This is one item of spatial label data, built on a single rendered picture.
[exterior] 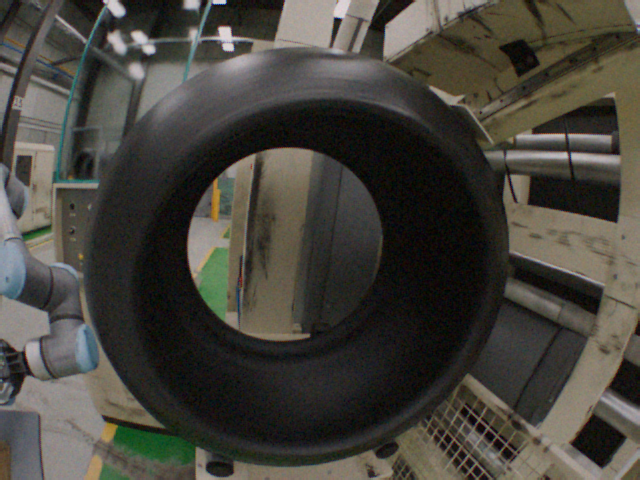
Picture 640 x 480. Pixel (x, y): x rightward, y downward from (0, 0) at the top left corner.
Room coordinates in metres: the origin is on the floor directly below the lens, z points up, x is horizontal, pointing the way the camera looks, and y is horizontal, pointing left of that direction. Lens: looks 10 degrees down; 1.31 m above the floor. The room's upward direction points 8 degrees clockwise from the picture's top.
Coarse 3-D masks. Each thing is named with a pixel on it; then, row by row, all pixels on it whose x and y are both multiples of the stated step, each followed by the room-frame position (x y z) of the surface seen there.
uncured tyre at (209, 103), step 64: (256, 64) 0.22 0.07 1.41; (320, 64) 0.23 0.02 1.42; (384, 64) 0.28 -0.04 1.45; (192, 128) 0.20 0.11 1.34; (256, 128) 0.23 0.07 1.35; (320, 128) 0.51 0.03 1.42; (384, 128) 0.46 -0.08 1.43; (448, 128) 0.27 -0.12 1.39; (128, 192) 0.18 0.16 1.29; (192, 192) 0.45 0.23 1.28; (384, 192) 0.55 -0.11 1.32; (448, 192) 0.45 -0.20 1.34; (128, 256) 0.18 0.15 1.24; (384, 256) 0.58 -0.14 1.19; (448, 256) 0.48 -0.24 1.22; (128, 320) 0.18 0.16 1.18; (192, 320) 0.45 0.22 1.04; (384, 320) 0.56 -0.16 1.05; (448, 320) 0.43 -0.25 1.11; (128, 384) 0.18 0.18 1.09; (192, 384) 0.33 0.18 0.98; (256, 384) 0.44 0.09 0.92; (320, 384) 0.47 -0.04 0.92; (384, 384) 0.42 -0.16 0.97; (448, 384) 0.29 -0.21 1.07; (256, 448) 0.22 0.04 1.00; (320, 448) 0.25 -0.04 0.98
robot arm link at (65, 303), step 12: (60, 264) 0.34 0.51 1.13; (60, 276) 0.32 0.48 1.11; (72, 276) 0.36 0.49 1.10; (60, 288) 0.31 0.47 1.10; (72, 288) 0.34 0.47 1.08; (60, 300) 0.30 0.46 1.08; (72, 300) 0.33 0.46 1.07; (48, 312) 0.28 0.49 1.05; (60, 312) 0.29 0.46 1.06; (72, 312) 0.31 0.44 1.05
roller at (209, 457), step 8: (208, 456) 0.23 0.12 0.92; (216, 456) 0.23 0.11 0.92; (208, 464) 0.22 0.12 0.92; (216, 464) 0.22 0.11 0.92; (224, 464) 0.22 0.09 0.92; (232, 464) 0.23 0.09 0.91; (208, 472) 0.21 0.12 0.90; (216, 472) 0.21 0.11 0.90; (224, 472) 0.22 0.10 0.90; (232, 472) 0.23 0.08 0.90
